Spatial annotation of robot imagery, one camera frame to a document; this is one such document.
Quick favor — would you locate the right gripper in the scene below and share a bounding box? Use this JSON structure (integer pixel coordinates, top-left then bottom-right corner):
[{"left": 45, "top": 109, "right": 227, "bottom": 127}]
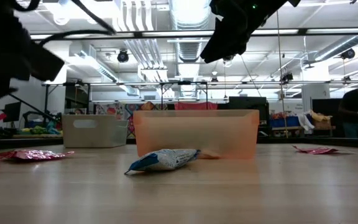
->
[{"left": 200, "top": 0, "right": 291, "bottom": 64}]

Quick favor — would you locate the red candy pack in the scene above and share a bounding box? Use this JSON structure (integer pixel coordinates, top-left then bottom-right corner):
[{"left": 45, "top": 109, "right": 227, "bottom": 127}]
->
[
  {"left": 292, "top": 145, "right": 340, "bottom": 156},
  {"left": 0, "top": 149, "right": 75, "bottom": 162}
]

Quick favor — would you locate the blue white candy bar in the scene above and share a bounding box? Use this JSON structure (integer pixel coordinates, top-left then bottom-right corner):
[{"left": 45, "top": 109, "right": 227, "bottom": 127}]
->
[{"left": 124, "top": 148, "right": 202, "bottom": 175}]

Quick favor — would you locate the thin black slanted rod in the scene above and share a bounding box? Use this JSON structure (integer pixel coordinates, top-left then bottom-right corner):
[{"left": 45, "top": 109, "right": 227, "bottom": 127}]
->
[{"left": 9, "top": 93, "right": 62, "bottom": 124}]

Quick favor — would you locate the small black monitor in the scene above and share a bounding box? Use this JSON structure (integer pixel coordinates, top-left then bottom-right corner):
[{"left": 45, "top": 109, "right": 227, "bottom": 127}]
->
[{"left": 4, "top": 101, "right": 22, "bottom": 123}]

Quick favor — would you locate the large black monitor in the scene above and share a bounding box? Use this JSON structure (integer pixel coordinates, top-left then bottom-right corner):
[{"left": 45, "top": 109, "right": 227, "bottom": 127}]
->
[{"left": 228, "top": 96, "right": 270, "bottom": 138}]

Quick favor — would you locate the red cloth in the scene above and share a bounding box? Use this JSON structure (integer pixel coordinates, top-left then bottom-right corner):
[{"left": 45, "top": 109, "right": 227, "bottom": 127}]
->
[{"left": 174, "top": 101, "right": 219, "bottom": 111}]

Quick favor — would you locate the green yellow fabric pile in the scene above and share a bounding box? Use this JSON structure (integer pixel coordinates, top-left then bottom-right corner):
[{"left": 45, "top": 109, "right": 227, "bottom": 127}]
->
[{"left": 20, "top": 123, "right": 63, "bottom": 136}]

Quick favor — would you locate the black beam with light strips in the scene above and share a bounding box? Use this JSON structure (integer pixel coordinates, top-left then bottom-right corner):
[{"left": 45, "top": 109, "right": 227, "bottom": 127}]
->
[{"left": 29, "top": 27, "right": 358, "bottom": 41}]

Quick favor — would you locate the orange translucent plastic bin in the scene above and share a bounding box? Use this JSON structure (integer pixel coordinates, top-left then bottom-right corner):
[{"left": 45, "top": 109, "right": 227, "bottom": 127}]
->
[{"left": 132, "top": 109, "right": 260, "bottom": 161}]

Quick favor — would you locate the colourful patterned cloth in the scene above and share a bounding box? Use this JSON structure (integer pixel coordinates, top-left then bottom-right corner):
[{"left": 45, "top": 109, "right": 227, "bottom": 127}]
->
[{"left": 94, "top": 101, "right": 167, "bottom": 139}]

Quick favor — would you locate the blue crate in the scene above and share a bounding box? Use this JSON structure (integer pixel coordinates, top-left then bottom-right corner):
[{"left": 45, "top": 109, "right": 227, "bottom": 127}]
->
[{"left": 270, "top": 115, "right": 301, "bottom": 129}]

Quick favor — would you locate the clear grey plastic bin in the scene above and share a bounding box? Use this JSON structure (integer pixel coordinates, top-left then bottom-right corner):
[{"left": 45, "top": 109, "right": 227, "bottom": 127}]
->
[{"left": 62, "top": 114, "right": 129, "bottom": 149}]

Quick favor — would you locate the white cloth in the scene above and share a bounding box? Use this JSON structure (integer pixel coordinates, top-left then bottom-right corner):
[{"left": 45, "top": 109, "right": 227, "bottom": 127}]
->
[{"left": 296, "top": 111, "right": 316, "bottom": 131}]

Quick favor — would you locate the black cabinet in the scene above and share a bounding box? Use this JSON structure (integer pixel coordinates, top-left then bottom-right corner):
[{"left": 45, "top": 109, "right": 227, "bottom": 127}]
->
[{"left": 311, "top": 98, "right": 343, "bottom": 138}]

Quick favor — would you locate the person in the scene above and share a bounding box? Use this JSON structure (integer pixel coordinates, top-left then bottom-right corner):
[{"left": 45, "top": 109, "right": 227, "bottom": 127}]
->
[{"left": 337, "top": 77, "right": 358, "bottom": 139}]

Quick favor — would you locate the silver round ventilation duct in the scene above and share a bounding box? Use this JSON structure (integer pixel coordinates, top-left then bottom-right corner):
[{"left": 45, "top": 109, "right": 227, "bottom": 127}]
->
[{"left": 169, "top": 0, "right": 213, "bottom": 63}]

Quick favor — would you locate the black background rig frame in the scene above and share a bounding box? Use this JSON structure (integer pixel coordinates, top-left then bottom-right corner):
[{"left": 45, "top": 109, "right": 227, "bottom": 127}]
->
[{"left": 42, "top": 80, "right": 358, "bottom": 125}]

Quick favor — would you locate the thin hanging rope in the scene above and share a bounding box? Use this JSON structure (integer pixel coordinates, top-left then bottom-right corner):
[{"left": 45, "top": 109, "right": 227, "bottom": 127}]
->
[{"left": 274, "top": 9, "right": 288, "bottom": 138}]

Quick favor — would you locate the white rectangular duct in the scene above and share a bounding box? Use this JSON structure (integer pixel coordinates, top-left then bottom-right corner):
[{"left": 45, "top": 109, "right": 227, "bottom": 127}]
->
[{"left": 70, "top": 42, "right": 139, "bottom": 96}]

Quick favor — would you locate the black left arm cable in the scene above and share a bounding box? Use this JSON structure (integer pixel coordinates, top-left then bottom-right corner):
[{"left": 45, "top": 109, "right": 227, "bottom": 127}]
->
[{"left": 39, "top": 0, "right": 117, "bottom": 46}]

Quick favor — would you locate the silver slanted duct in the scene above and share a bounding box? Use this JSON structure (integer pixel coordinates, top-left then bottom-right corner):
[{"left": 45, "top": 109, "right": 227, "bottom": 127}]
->
[{"left": 303, "top": 34, "right": 358, "bottom": 68}]

